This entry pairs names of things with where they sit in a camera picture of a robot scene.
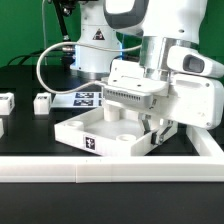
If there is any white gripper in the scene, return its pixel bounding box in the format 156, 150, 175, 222
107, 59, 224, 146

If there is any white square tabletop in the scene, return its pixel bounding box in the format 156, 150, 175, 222
54, 107, 178, 157

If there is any white L-shaped fence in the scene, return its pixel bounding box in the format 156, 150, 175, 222
0, 127, 224, 183

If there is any white part at left edge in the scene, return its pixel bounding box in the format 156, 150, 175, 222
0, 118, 4, 139

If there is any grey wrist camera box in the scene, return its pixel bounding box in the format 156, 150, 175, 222
103, 76, 168, 109

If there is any white marker base plate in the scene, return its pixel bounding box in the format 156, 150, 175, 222
51, 92, 101, 108

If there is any black cable bundle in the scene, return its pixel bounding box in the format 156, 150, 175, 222
7, 46, 76, 66

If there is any white thin cable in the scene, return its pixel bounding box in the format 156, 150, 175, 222
41, 0, 48, 66

